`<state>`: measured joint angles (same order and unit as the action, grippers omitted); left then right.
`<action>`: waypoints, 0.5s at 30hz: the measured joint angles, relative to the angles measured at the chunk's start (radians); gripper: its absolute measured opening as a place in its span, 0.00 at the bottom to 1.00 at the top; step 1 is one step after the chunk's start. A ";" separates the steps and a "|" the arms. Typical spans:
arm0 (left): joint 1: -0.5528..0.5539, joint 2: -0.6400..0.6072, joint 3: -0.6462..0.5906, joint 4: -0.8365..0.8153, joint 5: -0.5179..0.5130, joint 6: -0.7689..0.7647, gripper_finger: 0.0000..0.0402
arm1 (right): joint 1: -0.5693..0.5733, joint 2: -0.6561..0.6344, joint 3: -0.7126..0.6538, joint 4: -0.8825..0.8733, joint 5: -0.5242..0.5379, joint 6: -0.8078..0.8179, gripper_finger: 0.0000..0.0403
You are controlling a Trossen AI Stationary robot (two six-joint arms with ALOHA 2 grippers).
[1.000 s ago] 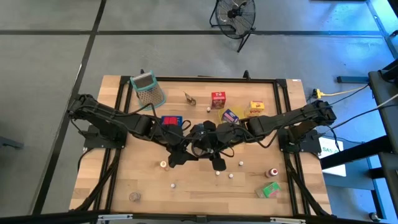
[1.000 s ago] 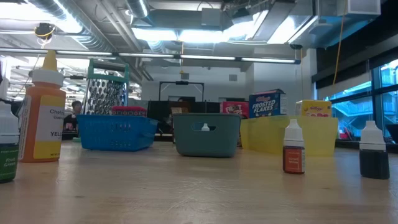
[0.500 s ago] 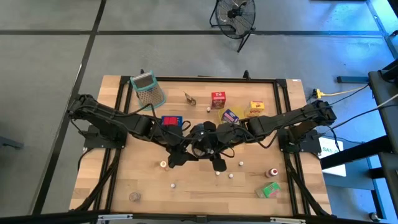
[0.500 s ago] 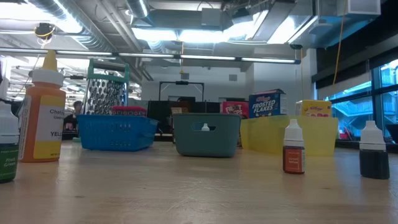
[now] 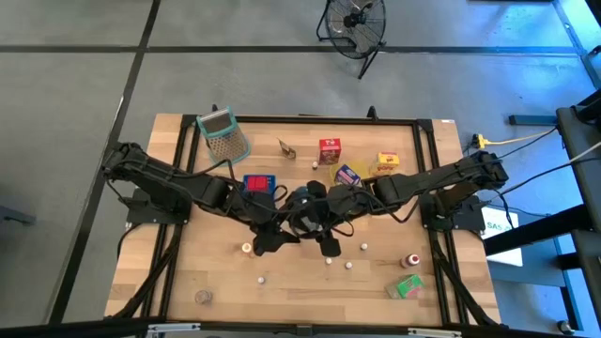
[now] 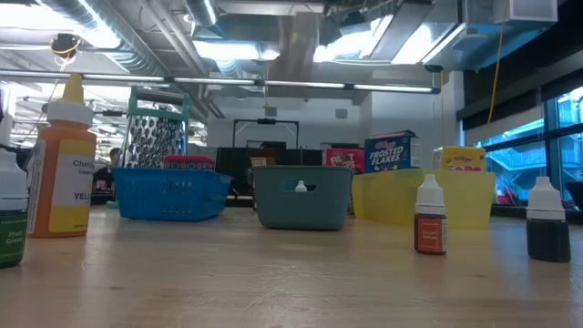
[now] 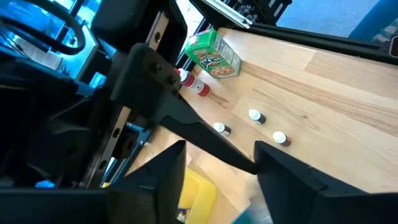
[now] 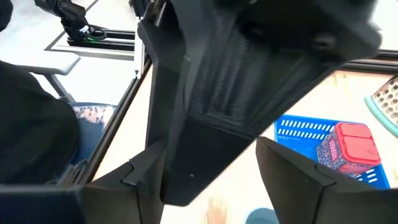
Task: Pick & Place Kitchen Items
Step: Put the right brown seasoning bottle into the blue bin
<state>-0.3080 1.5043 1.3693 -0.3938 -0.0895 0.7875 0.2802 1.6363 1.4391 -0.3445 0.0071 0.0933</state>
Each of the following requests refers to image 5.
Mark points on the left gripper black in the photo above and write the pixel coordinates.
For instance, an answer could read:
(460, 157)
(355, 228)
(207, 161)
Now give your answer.
(263, 220)

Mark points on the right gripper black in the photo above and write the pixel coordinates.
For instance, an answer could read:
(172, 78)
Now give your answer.
(343, 202)

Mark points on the blue Frosted Flakes box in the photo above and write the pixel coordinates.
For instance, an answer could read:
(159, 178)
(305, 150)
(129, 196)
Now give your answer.
(346, 175)

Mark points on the red spice jar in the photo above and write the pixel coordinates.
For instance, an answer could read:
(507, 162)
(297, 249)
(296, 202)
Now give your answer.
(257, 184)

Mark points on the grey-teal plastic basket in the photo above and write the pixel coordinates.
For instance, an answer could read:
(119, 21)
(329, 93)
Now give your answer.
(301, 192)

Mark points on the yellow Corn Pops box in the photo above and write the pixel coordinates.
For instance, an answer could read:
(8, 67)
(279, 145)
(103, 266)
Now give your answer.
(388, 162)

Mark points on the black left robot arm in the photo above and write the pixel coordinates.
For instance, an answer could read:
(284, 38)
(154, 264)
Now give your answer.
(164, 173)

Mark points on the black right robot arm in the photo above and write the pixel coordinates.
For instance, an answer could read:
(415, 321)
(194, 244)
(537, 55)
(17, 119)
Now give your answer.
(446, 173)

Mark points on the orange yellow-capped squeeze bottle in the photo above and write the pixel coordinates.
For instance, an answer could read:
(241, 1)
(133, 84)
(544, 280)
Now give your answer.
(246, 248)

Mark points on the yellow plastic basket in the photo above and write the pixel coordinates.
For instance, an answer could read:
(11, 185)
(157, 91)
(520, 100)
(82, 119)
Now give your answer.
(364, 169)

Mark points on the blue plastic basket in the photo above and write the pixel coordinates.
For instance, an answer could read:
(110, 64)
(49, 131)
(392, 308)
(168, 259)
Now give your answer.
(272, 180)

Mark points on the red Froot Loops box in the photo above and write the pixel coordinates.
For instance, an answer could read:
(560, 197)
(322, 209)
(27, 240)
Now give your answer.
(329, 151)

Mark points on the brown paper packet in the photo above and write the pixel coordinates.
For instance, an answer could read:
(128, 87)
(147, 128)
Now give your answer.
(287, 150)

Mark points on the teal-framed metal box grater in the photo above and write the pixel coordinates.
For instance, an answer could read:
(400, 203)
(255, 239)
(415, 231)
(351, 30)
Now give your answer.
(227, 143)

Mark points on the red bottle with white cap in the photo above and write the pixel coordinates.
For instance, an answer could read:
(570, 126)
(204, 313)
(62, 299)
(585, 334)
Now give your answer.
(412, 259)

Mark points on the small clear glass jar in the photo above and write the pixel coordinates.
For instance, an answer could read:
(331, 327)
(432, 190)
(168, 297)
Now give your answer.
(203, 296)

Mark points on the green packaged sponge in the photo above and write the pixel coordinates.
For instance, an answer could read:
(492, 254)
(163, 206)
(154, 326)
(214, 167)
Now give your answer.
(407, 286)

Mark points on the white printed sign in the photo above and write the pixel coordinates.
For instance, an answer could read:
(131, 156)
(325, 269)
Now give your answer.
(512, 257)

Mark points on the black floor fan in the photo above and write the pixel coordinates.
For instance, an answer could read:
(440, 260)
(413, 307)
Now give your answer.
(349, 21)

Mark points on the black rig beam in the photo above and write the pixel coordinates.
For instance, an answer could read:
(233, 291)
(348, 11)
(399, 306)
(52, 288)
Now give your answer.
(94, 328)

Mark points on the blue metal bar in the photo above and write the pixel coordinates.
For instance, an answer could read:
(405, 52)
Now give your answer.
(533, 120)

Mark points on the dark grey side table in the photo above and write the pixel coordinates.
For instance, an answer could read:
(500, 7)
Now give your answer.
(580, 155)

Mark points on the black caster wheel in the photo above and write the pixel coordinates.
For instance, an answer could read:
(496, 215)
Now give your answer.
(565, 326)

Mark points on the black aluminium table frame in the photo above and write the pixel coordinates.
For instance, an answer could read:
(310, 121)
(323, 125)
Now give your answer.
(300, 119)

